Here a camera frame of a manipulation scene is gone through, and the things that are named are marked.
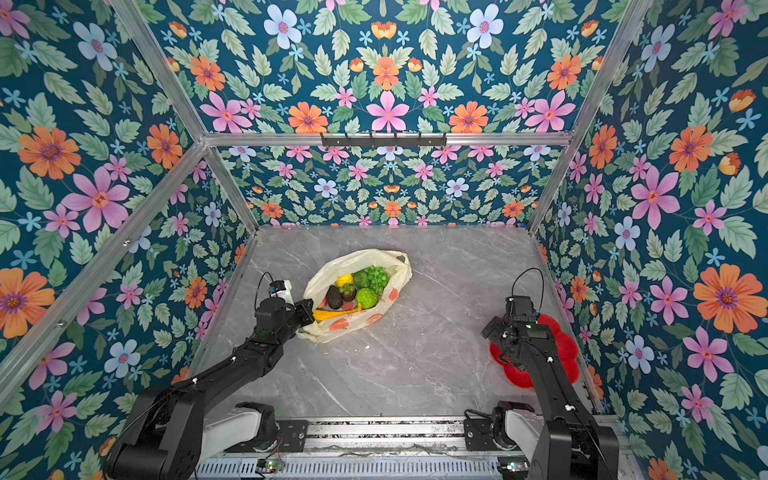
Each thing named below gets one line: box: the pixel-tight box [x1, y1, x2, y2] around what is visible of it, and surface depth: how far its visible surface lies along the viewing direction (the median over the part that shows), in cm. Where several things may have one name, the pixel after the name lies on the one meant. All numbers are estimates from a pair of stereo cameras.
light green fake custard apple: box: [356, 288, 379, 310], surface depth 95 cm
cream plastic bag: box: [299, 249, 412, 343], surface depth 92 cm
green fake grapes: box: [365, 265, 390, 295], surface depth 100 cm
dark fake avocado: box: [327, 285, 343, 310], surface depth 96 cm
